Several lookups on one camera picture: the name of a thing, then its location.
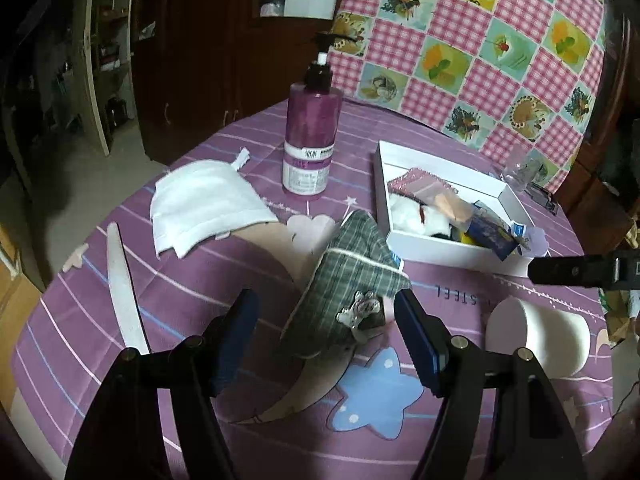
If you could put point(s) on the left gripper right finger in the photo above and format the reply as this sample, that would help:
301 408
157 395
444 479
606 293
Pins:
530 438

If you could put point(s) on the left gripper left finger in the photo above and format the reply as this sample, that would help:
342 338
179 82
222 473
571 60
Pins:
122 437

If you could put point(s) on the lavender soft pad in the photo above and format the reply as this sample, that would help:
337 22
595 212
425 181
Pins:
533 242

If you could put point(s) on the blue eye mask packet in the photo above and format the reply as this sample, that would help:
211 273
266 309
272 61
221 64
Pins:
491 232

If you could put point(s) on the beige puff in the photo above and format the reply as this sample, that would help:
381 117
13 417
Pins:
457 211

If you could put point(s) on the green plaid pouch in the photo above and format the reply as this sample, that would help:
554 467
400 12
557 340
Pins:
344 301

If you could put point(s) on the white toilet paper roll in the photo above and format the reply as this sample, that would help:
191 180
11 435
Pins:
560 340

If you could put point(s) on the clear glass cup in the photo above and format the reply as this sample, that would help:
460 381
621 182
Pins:
520 168

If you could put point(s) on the white nail file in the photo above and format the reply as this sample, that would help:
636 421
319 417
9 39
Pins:
122 292

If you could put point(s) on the purple striped tablecloth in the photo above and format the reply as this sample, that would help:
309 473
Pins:
373 424

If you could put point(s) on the pink checkered patchwork cloth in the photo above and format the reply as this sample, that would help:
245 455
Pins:
495 75

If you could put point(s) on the white face cloth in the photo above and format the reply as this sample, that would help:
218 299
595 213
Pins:
203 199

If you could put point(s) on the white cardboard box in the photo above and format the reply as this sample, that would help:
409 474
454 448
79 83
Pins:
392 161

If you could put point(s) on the purple pump bottle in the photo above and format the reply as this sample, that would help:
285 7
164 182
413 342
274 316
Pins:
314 109

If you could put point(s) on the black strap clip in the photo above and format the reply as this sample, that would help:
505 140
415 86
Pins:
543 198

